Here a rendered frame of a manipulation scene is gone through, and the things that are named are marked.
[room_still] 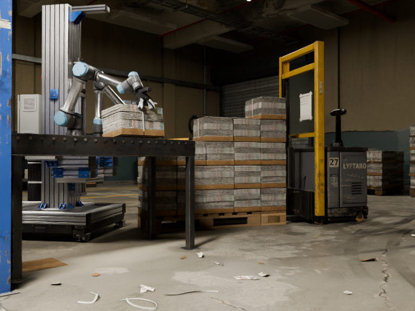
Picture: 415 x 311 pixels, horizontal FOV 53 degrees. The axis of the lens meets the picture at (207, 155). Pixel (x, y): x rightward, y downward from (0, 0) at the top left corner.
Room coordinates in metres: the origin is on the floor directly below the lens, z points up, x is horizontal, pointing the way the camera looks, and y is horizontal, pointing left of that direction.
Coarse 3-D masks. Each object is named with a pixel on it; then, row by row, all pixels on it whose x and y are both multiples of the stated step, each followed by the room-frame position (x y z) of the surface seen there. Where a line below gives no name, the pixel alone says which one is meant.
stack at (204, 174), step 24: (216, 144) 4.02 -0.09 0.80; (240, 144) 4.11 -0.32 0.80; (144, 168) 3.86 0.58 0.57; (168, 168) 3.84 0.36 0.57; (216, 168) 4.01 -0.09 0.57; (240, 168) 4.10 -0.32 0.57; (144, 192) 3.86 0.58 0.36; (168, 192) 3.85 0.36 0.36; (216, 192) 4.01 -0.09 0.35; (240, 192) 4.10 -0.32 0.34; (144, 216) 3.85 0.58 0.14; (168, 216) 3.85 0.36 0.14; (216, 216) 4.01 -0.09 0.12; (240, 216) 4.10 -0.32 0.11
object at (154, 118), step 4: (148, 108) 3.16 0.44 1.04; (152, 108) 3.19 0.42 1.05; (156, 108) 3.21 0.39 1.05; (160, 108) 3.24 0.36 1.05; (148, 112) 3.16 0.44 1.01; (152, 112) 3.18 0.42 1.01; (156, 112) 3.21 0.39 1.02; (160, 112) 3.23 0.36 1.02; (148, 116) 3.16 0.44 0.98; (152, 116) 3.18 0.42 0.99; (156, 116) 3.20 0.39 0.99; (160, 116) 3.23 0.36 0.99; (148, 120) 3.15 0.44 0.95; (152, 120) 3.17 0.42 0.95; (156, 120) 3.20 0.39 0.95; (160, 120) 3.22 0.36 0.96; (148, 124) 3.15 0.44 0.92; (152, 124) 3.18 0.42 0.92; (156, 124) 3.20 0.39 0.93; (160, 124) 3.22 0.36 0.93; (148, 128) 3.15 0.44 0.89; (152, 128) 3.17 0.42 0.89; (156, 128) 3.20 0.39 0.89; (160, 128) 3.22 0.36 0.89; (148, 136) 3.17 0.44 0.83; (152, 136) 3.18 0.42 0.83; (156, 136) 3.21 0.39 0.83; (160, 136) 3.23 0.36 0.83
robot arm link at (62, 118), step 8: (80, 64) 3.28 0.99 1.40; (80, 72) 3.27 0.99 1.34; (88, 72) 3.31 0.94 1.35; (80, 80) 3.30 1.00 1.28; (72, 88) 3.32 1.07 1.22; (80, 88) 3.34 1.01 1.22; (72, 96) 3.32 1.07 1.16; (64, 104) 3.35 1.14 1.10; (72, 104) 3.34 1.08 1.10; (56, 112) 3.33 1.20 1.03; (64, 112) 3.33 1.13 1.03; (72, 112) 3.36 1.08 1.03; (56, 120) 3.34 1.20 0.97; (64, 120) 3.31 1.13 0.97; (72, 120) 3.40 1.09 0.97
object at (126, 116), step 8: (120, 104) 3.00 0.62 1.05; (128, 104) 3.05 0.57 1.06; (104, 112) 3.17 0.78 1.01; (112, 112) 3.08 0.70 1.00; (120, 112) 3.00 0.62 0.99; (128, 112) 3.05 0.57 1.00; (136, 112) 3.09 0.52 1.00; (104, 120) 3.18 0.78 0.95; (112, 120) 3.09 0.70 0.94; (120, 120) 3.01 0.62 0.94; (128, 120) 3.04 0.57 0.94; (136, 120) 3.09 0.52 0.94; (104, 128) 3.19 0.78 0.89; (112, 128) 3.09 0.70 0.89; (136, 128) 3.08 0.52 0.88; (120, 136) 3.06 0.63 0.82; (128, 136) 3.08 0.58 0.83; (136, 136) 3.11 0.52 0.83
